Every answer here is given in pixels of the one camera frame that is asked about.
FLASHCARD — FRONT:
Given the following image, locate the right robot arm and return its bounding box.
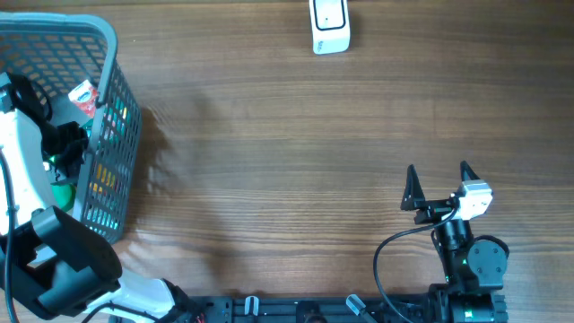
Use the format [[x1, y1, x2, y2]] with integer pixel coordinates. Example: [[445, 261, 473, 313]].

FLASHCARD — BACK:
[[400, 161, 509, 323]]

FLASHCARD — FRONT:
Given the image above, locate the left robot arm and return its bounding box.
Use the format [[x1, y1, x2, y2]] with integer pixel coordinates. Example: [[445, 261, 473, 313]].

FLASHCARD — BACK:
[[1, 73, 202, 322]]

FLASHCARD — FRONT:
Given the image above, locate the green lid jar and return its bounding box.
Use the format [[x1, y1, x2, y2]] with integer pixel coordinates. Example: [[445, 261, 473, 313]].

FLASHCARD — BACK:
[[51, 184, 76, 212]]

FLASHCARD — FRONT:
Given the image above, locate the red white tissue packet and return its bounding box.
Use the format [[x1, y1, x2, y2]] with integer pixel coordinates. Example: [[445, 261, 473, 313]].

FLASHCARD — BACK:
[[67, 80, 98, 118]]

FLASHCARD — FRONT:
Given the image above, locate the black left camera cable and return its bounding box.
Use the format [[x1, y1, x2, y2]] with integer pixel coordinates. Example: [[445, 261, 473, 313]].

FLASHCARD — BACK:
[[0, 150, 22, 323]]

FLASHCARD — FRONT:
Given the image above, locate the grey plastic mesh basket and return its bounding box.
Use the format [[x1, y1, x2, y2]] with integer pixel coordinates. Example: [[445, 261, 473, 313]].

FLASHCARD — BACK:
[[1, 13, 143, 243]]

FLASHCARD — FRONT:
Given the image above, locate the black camera cable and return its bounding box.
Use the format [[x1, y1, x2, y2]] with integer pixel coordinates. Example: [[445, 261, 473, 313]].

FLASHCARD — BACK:
[[372, 205, 461, 323], [0, 150, 22, 323]]

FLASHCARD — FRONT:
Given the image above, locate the black right camera cable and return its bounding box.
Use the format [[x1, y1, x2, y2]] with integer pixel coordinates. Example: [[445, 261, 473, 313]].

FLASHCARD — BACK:
[[372, 205, 461, 323]]

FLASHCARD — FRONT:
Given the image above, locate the white barcode scanner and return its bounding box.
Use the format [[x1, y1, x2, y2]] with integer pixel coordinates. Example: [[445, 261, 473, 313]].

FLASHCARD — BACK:
[[309, 0, 351, 56]]

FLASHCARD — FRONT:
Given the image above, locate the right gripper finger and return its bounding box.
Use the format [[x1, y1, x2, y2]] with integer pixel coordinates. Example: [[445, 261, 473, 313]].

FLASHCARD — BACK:
[[460, 161, 480, 181], [400, 164, 426, 211]]

